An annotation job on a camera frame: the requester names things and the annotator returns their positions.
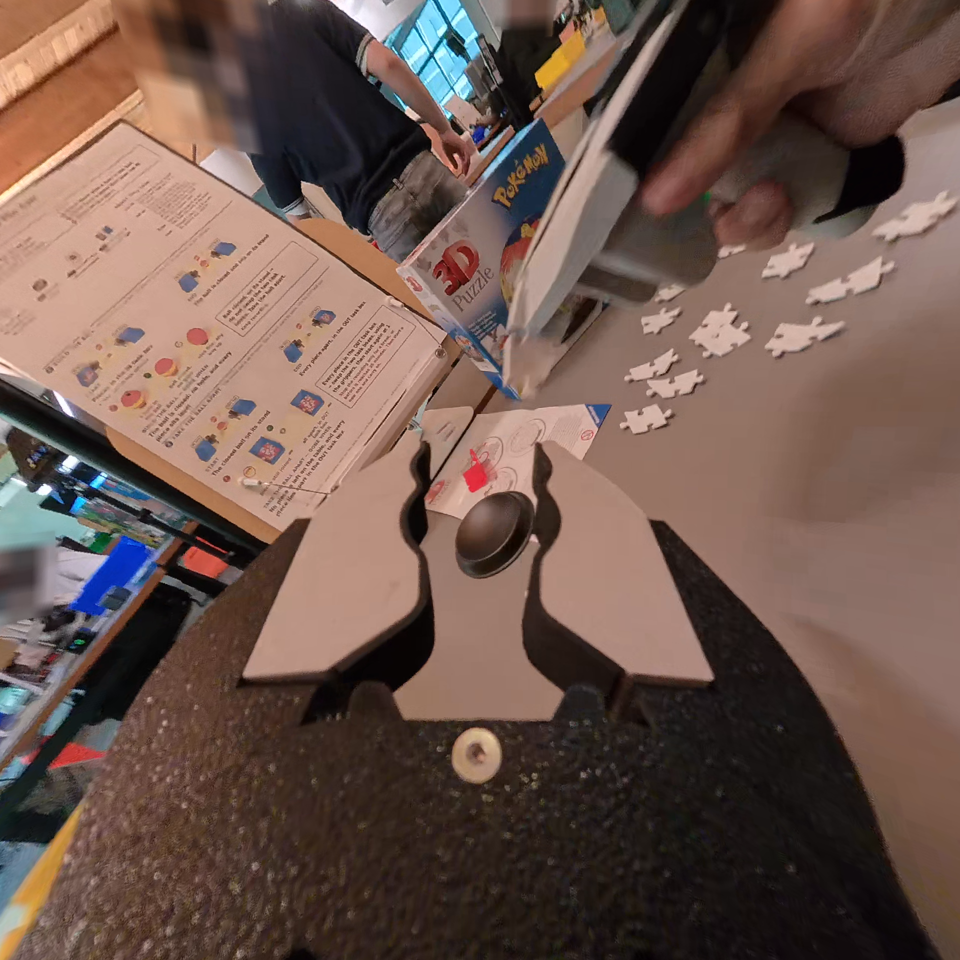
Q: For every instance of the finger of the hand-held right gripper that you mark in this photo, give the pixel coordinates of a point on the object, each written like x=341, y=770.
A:
x=622, y=90
x=577, y=240

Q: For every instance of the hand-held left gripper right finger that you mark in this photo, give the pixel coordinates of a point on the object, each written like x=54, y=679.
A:
x=615, y=592

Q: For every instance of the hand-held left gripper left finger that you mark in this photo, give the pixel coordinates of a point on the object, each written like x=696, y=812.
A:
x=337, y=585

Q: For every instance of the spread of white puzzle pieces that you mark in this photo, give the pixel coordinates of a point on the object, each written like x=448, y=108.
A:
x=720, y=330

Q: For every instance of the blue puzzle box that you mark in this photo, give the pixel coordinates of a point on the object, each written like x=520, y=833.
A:
x=465, y=277

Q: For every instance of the black round ball stand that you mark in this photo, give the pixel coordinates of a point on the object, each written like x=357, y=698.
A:
x=491, y=532

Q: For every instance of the person's right hand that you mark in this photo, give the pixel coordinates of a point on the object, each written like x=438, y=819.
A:
x=847, y=60

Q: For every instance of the red plastic clip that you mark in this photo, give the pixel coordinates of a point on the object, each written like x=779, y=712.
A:
x=476, y=478

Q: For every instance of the folded instruction leaflet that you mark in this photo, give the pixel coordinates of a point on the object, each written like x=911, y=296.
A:
x=525, y=431

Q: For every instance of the white board stand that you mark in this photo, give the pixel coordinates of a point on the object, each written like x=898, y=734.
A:
x=446, y=431

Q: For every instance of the blue storage bin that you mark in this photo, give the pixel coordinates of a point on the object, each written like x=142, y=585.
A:
x=112, y=574

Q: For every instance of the black metal bar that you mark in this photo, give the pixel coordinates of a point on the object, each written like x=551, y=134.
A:
x=150, y=457

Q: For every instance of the instruction sheet on clipboard stand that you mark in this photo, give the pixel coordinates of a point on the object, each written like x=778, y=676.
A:
x=187, y=300

